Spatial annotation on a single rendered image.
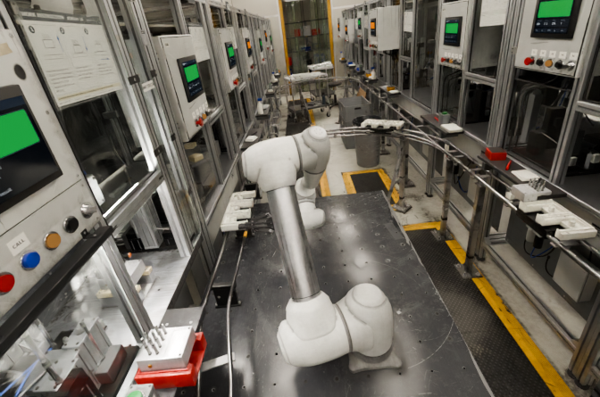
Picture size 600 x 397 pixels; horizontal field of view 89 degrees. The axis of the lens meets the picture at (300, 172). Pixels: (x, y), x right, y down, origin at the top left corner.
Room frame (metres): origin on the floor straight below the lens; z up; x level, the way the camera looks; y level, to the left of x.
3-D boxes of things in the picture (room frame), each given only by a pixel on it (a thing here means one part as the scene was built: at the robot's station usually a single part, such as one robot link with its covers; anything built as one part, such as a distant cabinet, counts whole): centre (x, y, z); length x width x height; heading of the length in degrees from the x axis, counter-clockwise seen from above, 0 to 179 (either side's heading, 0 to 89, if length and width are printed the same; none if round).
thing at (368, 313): (0.73, -0.17, 0.85); 0.18 x 0.16 x 0.22; 103
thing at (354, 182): (3.07, -0.78, 0.01); 1.00 x 0.55 x 0.01; 178
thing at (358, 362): (0.75, -0.18, 0.71); 0.22 x 0.18 x 0.06; 178
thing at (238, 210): (1.53, 0.37, 0.84); 0.36 x 0.14 x 0.10; 178
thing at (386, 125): (2.75, -0.82, 0.84); 0.37 x 0.14 x 0.10; 56
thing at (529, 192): (1.26, -1.12, 0.92); 0.13 x 0.10 x 0.09; 88
